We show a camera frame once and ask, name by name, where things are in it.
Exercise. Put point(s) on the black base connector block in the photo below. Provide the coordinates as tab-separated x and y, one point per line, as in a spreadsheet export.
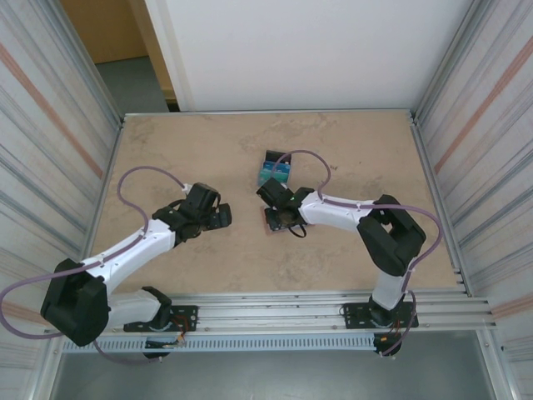
156	355
381	341

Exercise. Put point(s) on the blue credit card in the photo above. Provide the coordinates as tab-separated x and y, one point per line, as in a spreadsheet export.
283	168

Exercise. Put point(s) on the wooden door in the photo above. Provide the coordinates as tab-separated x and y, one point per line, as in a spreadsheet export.
104	29

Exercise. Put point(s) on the black credit card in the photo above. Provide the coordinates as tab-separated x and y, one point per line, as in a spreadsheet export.
271	156

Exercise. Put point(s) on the teal credit card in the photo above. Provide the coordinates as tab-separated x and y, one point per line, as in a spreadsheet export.
266	173

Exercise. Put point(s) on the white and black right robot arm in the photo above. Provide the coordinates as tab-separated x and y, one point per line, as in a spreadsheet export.
333	212

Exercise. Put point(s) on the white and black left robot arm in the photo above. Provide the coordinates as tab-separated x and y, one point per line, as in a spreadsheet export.
125	254

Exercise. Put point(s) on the clear acrylic card stand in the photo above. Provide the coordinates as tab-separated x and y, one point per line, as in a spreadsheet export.
260	180

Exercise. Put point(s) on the aluminium rail frame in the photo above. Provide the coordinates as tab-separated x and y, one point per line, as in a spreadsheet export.
266	310

